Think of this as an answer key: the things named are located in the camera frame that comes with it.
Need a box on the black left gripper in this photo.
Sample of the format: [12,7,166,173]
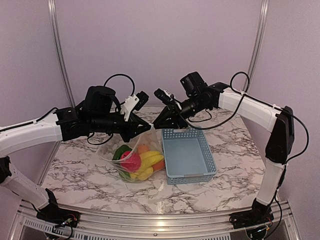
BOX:
[89,112,152,143]

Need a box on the red toy apple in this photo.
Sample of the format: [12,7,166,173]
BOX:
[120,153,142,173]

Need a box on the orange toy orange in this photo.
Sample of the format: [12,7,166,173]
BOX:
[152,160,165,172]

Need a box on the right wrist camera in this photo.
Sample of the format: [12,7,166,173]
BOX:
[154,88,180,105]

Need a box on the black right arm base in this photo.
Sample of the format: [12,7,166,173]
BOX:
[229,198,274,229]

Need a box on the aluminium frame post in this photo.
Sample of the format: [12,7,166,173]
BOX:
[243,0,270,93]
[47,0,76,107]

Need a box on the left aluminium frame post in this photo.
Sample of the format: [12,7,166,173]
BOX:
[47,0,76,107]

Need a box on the green orange toy mango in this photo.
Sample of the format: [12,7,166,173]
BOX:
[137,144,149,155]

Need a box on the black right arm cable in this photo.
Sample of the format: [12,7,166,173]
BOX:
[172,71,311,163]

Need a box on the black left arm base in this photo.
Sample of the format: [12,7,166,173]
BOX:
[35,188,80,228]

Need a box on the green toy bell pepper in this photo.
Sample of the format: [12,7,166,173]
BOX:
[112,144,132,161]

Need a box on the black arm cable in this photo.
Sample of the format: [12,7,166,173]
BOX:
[172,71,311,163]
[0,73,136,146]

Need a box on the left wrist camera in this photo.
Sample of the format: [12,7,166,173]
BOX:
[120,91,149,122]

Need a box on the aluminium front rail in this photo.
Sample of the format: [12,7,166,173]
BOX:
[7,197,301,240]

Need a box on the grey plastic basket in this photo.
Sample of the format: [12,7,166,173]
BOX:
[161,128,218,185]

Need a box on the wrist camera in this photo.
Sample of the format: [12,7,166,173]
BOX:
[120,91,149,122]
[154,88,180,105]

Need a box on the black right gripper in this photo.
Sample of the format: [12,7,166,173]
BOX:
[153,93,210,129]

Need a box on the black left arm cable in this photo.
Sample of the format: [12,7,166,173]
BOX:
[0,73,136,146]

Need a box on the yellow toy banana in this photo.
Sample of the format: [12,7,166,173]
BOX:
[130,151,165,182]

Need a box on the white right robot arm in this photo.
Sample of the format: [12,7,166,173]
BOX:
[153,71,295,224]

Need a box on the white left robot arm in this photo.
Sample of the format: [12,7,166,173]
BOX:
[0,85,151,223]

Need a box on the clear zip top bag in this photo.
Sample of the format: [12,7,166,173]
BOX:
[96,126,165,183]

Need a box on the right aluminium frame post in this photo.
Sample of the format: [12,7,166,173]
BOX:
[243,0,270,93]

